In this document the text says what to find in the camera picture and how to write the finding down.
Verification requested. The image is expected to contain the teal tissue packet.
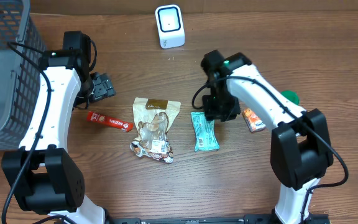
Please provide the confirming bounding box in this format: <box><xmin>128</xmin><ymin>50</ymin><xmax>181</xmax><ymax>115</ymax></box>
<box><xmin>191</xmin><ymin>112</ymin><xmax>220</xmax><ymax>152</ymax></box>

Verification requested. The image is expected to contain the red snack bar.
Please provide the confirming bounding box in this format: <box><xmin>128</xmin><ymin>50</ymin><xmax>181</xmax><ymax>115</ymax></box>
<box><xmin>86</xmin><ymin>111</ymin><xmax>134</xmax><ymax>132</ymax></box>

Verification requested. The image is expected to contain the orange snack packet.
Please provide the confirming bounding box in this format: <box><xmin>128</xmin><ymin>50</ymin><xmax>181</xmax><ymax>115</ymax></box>
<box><xmin>242</xmin><ymin>108</ymin><xmax>266</xmax><ymax>133</ymax></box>

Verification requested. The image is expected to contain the clear brown snack bag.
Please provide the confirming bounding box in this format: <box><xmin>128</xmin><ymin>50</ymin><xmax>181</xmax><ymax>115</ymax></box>
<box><xmin>130</xmin><ymin>97</ymin><xmax>181</xmax><ymax>164</ymax></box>

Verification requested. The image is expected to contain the green lid Knorr jar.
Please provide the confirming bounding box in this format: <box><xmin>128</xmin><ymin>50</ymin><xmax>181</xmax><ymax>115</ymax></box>
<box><xmin>281</xmin><ymin>90</ymin><xmax>300</xmax><ymax>105</ymax></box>

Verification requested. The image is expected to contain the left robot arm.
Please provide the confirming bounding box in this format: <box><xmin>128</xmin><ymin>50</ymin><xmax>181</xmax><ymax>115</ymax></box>
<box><xmin>1</xmin><ymin>31</ymin><xmax>116</xmax><ymax>223</ymax></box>

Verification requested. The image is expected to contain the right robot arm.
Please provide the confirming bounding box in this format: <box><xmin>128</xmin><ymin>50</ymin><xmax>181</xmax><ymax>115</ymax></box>
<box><xmin>201</xmin><ymin>50</ymin><xmax>333</xmax><ymax>223</ymax></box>

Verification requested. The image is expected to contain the white barcode scanner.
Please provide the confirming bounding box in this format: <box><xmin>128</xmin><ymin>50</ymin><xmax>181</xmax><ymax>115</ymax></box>
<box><xmin>155</xmin><ymin>4</ymin><xmax>185</xmax><ymax>49</ymax></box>

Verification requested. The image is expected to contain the grey plastic mesh basket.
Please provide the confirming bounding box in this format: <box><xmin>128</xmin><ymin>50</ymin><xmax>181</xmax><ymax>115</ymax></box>
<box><xmin>0</xmin><ymin>0</ymin><xmax>46</xmax><ymax>151</ymax></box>

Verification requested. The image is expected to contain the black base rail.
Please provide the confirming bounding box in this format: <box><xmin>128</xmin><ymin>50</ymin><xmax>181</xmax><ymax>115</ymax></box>
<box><xmin>104</xmin><ymin>213</ymin><xmax>331</xmax><ymax>224</ymax></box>

